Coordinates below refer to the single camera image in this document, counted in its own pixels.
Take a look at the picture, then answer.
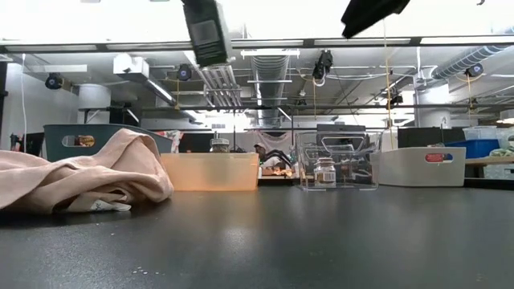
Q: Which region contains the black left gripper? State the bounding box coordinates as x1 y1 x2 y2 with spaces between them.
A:
181 0 235 68

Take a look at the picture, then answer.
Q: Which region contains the green-lid spice jar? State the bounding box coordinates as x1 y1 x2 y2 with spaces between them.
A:
208 137 231 155

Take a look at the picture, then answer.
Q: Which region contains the small brown spice jar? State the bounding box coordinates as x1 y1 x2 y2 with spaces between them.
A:
312 157 337 189

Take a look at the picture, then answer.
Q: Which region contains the pink cloth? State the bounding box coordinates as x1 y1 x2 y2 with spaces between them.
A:
0 128 175 214

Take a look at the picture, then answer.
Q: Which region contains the white ceiling air unit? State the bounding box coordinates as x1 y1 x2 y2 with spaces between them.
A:
112 53 151 78

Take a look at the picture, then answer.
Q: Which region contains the small black monitor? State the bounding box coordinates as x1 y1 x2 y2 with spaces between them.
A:
316 123 367 134

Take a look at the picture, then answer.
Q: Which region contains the wide black monitor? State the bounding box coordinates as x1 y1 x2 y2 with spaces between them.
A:
396 127 467 149

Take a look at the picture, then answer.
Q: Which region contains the orange plastic bin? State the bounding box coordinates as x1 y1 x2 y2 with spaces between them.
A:
160 152 260 193

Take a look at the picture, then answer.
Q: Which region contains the person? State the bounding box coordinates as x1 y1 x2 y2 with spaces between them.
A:
252 141 293 172

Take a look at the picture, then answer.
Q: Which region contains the clear plastic bin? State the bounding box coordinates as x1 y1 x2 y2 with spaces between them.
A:
294 129 383 192

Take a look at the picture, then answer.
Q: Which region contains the clear storage tub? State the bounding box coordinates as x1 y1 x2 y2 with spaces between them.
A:
462 125 500 141

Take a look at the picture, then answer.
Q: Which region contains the white plastic bin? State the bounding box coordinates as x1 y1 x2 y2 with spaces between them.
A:
369 145 467 188

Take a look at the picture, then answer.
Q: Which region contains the blue plastic crate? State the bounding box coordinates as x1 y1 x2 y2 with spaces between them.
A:
444 138 501 160

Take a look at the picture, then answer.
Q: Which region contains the blue-grey plastic bin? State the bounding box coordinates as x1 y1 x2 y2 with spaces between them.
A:
43 123 175 162

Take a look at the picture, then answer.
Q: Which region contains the green and white pile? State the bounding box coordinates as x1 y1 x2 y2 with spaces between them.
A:
488 145 514 158

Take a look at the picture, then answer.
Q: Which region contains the black box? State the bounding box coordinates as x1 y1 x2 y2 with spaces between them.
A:
19 132 46 158

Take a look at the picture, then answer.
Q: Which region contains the black table mat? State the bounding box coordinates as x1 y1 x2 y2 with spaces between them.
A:
0 185 514 289

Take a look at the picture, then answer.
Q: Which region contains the black ceiling-hung camera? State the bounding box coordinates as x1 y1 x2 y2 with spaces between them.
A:
43 71 64 91
176 63 194 83
464 63 485 79
312 49 334 88

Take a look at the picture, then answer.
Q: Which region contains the overhead frame beam with lights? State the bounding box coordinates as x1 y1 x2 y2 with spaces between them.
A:
0 36 514 55

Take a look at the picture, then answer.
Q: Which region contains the yellow hanging cable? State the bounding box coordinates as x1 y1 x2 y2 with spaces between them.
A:
381 19 395 150

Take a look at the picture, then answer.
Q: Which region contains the silver ventilation duct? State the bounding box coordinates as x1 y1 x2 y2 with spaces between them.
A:
249 54 291 126

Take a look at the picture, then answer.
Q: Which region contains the black horizontal rail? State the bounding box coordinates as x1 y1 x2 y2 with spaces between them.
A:
140 103 514 112

